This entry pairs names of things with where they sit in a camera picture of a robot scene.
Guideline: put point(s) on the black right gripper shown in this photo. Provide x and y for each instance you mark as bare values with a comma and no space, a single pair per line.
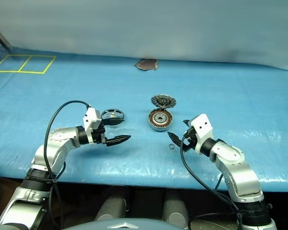
190,140

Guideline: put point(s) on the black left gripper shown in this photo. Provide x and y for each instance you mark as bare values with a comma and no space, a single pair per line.
98,134

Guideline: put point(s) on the black spoked wheel disc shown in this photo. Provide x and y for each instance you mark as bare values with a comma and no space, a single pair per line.
112,116

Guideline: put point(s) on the grey finned rotor disc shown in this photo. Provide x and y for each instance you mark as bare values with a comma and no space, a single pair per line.
158,99

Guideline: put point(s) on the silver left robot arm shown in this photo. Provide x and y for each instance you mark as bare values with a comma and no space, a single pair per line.
60,139

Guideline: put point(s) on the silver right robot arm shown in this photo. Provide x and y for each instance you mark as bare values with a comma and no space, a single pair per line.
240,172

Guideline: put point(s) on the blue plastic table cover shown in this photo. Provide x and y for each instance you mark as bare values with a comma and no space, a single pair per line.
206,95

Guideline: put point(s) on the brown tear in cover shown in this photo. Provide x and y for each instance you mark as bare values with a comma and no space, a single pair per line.
146,64

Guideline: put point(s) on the grey rounded cylinder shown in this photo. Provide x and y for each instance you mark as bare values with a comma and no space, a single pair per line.
111,207
175,208

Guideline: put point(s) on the blue-grey robot torso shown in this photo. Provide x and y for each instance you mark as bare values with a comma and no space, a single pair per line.
124,225

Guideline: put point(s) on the yellow tape double rectangle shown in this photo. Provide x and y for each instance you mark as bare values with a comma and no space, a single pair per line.
33,56

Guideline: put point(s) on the grey metal bar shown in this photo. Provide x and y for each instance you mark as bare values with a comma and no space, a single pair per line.
1,36

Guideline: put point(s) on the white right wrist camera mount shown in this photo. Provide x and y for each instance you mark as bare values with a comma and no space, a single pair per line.
202,124

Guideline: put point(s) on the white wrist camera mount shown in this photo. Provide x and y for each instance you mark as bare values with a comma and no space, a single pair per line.
92,116
202,124

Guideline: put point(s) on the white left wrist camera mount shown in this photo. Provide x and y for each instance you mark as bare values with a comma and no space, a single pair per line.
92,116

